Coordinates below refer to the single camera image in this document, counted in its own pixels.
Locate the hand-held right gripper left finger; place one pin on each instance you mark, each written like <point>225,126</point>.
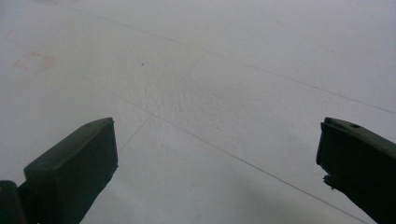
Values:
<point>73,165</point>

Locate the white table cover sheet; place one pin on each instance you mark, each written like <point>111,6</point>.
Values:
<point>218,77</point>

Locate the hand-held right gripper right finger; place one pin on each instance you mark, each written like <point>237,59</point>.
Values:
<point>361,165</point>

